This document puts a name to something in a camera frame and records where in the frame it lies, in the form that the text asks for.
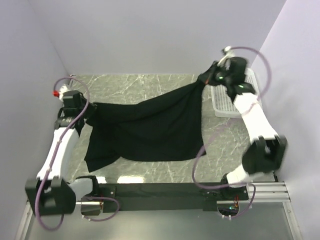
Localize white plastic basket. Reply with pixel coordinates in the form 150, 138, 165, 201
209, 67, 262, 118

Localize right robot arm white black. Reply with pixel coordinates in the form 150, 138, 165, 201
206, 57, 288, 200

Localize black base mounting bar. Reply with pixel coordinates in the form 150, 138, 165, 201
79, 182, 250, 216

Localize black t shirt blue logo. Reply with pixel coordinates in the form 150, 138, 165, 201
84, 79, 206, 172

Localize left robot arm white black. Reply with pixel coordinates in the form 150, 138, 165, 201
25, 90, 100, 218

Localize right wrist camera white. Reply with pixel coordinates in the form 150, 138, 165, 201
217, 46, 235, 67

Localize aluminium frame rail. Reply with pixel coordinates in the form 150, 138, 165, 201
16, 182, 301, 240

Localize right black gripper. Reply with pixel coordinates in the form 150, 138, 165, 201
198, 61, 232, 87

